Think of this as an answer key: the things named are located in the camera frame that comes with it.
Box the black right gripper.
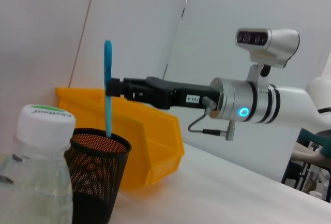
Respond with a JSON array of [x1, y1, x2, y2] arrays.
[[107, 76, 221, 110]]

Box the blue scissors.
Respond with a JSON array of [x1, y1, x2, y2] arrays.
[[103, 40, 114, 139]]

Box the clear bottle green label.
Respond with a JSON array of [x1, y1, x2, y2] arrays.
[[0, 103, 77, 224]]

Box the black mesh pen holder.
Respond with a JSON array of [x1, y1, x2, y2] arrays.
[[64, 127, 132, 224]]

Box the yellow plastic bin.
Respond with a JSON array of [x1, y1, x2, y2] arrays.
[[55, 87, 185, 191]]

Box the teal office chair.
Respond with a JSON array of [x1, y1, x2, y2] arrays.
[[281, 128, 331, 191]]

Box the silver camera mount bracket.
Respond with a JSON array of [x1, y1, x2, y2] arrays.
[[247, 63, 271, 83]]

